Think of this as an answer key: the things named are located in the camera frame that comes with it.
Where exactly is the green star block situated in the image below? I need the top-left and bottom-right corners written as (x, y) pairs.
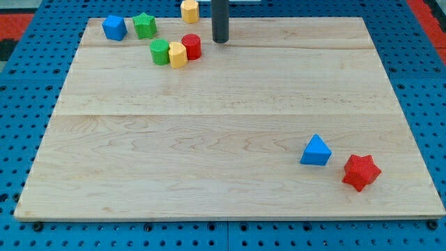
top-left (132, 13), bottom-right (157, 39)

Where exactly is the light wooden board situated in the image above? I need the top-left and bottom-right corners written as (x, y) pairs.
top-left (14, 17), bottom-right (445, 222)

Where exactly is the green cylinder block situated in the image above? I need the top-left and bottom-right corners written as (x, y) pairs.
top-left (150, 39), bottom-right (169, 66)

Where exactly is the blue triangle block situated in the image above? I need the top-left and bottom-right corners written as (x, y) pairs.
top-left (300, 134), bottom-right (332, 166)

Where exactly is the red star block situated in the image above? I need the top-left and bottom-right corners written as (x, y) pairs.
top-left (342, 155), bottom-right (382, 192)

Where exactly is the yellow heart block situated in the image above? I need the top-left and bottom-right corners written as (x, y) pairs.
top-left (168, 42), bottom-right (187, 68)

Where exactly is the blue cube block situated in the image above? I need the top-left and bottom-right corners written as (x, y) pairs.
top-left (102, 15), bottom-right (128, 41)

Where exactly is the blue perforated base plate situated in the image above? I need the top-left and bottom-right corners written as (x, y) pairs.
top-left (1, 1), bottom-right (445, 250)

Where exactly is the red cylinder block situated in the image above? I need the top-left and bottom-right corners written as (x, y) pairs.
top-left (181, 33), bottom-right (201, 60)

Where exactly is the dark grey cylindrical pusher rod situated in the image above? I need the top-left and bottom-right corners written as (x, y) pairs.
top-left (210, 0), bottom-right (229, 43)

